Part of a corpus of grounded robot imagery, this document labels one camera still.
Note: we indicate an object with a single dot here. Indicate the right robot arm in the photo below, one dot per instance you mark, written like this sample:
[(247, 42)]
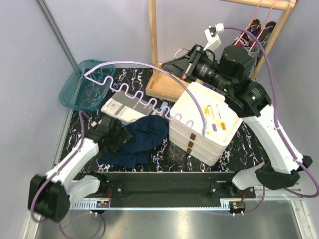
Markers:
[(250, 101)]

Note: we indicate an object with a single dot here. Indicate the lavender plastic hanger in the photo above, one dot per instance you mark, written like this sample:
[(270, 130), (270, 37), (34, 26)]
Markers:
[(152, 101)]

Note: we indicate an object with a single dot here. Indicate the wooden clothes rack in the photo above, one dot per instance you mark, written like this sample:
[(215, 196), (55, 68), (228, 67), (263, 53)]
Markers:
[(163, 87)]

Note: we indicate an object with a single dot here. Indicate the grey spiral notebook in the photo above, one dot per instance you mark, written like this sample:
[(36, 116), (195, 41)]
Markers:
[(125, 109)]

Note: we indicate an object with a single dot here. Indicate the white stacked trays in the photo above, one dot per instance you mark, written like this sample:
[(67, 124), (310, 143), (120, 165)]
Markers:
[(207, 149)]

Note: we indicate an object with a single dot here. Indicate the teal plastic bin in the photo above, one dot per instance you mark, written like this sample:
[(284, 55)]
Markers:
[(81, 94)]

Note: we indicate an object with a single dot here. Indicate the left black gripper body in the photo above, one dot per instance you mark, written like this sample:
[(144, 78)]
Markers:
[(117, 140)]

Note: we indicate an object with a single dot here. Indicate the colourful comic print shorts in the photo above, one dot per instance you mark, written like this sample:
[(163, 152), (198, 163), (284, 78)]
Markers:
[(242, 40)]

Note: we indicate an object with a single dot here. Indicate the purple cap marker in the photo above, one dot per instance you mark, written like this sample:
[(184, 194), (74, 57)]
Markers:
[(215, 118)]

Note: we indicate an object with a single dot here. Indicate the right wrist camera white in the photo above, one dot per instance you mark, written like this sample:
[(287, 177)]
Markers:
[(212, 36)]

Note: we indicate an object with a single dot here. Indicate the grey shorts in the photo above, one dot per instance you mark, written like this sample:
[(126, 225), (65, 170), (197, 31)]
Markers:
[(256, 52)]

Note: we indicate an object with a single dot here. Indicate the yellow cap marker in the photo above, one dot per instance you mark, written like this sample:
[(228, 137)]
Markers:
[(207, 119)]

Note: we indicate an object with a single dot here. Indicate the orange cap marker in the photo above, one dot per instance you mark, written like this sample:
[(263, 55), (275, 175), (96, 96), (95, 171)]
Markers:
[(222, 123)]

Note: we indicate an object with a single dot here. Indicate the navy blue mesh shorts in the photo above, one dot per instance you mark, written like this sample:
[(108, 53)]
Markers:
[(148, 132)]

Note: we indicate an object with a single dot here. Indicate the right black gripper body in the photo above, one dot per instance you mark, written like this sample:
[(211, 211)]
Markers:
[(201, 67)]

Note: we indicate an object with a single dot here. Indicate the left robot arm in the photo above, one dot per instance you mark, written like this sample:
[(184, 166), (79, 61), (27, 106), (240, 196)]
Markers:
[(52, 194)]

